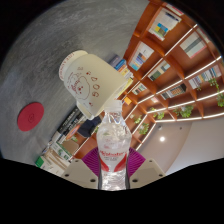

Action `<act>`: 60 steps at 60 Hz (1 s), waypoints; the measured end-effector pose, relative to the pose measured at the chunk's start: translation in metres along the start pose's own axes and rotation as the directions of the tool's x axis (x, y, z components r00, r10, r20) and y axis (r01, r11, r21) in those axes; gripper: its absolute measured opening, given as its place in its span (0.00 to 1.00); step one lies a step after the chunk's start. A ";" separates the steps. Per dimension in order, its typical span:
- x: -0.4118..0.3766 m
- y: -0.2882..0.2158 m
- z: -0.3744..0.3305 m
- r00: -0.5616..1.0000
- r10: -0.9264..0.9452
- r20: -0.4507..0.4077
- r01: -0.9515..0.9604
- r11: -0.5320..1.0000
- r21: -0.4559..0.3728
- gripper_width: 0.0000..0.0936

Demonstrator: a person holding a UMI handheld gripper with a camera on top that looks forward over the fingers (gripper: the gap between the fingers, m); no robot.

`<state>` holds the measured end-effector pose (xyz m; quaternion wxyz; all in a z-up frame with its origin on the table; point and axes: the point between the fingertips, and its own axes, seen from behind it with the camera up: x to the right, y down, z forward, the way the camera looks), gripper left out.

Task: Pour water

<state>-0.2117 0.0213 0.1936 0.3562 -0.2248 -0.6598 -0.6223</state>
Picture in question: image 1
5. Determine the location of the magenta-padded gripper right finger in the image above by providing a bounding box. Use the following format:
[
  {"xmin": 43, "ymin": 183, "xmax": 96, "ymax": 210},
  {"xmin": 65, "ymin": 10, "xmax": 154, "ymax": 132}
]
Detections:
[{"xmin": 128, "ymin": 147, "xmax": 167, "ymax": 190}]

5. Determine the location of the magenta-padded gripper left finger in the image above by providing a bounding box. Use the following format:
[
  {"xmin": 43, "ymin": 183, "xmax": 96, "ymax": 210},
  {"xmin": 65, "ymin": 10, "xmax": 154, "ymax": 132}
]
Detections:
[{"xmin": 61, "ymin": 147, "xmax": 102, "ymax": 190}]

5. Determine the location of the clear plastic water bottle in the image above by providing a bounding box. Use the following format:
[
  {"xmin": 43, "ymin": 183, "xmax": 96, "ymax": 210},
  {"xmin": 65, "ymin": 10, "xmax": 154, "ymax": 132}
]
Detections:
[{"xmin": 96, "ymin": 99, "xmax": 133, "ymax": 191}]

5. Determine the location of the tall green-white carton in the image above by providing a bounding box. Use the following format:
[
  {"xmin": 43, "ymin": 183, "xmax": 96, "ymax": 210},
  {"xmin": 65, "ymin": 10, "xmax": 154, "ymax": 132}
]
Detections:
[{"xmin": 49, "ymin": 141, "xmax": 73, "ymax": 162}]

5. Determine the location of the dark office chair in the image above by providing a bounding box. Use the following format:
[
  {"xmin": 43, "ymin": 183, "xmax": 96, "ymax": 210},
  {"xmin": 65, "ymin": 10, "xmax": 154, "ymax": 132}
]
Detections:
[{"xmin": 77, "ymin": 115, "xmax": 103, "ymax": 138}]

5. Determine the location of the dark book stack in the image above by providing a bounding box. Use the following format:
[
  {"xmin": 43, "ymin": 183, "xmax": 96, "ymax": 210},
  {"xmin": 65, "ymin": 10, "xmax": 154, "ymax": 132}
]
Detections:
[{"xmin": 51, "ymin": 106, "xmax": 86, "ymax": 143}]

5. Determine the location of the flat round red coaster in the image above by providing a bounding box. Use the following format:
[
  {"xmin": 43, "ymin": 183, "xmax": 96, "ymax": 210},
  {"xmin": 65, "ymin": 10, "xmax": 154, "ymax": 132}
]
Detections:
[{"xmin": 17, "ymin": 101, "xmax": 45, "ymax": 132}]

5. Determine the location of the white printed cup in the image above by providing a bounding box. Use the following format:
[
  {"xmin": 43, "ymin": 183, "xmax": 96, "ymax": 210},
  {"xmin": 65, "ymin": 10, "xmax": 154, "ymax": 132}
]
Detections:
[{"xmin": 58, "ymin": 49, "xmax": 129, "ymax": 121}]

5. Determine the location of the wooden shelf unit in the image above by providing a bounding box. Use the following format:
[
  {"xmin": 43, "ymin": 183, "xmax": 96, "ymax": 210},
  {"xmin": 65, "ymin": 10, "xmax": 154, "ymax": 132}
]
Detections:
[{"xmin": 71, "ymin": 0, "xmax": 224, "ymax": 159}]

